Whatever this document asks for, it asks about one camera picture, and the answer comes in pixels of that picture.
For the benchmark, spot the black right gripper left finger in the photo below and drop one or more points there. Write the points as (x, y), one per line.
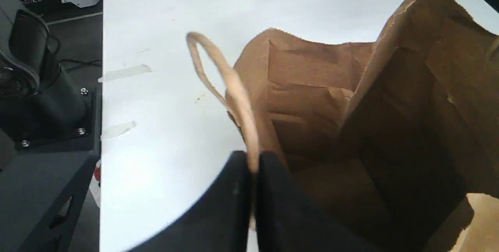
(218, 221)

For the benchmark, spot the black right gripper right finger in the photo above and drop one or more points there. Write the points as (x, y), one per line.
(288, 221)

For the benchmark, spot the brown paper bag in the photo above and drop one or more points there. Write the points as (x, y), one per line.
(396, 139)

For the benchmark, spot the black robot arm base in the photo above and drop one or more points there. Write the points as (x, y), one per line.
(41, 106)

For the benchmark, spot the black mounting frame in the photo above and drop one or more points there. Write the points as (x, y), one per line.
(42, 195)

